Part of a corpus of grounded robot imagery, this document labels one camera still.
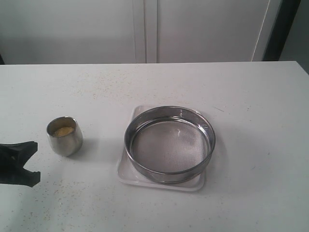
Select yellow millet grain pile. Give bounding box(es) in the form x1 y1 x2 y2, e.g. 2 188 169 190
53 127 74 137

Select stainless steel cup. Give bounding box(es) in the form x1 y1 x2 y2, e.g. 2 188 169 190
46 116 83 157

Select round stainless steel sieve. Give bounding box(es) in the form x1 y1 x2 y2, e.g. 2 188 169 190
124 105 216 186

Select white square plastic tray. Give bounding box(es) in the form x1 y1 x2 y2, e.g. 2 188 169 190
117 104 207 193

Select white cabinet doors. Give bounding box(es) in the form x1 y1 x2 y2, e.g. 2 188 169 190
0 0 281 64

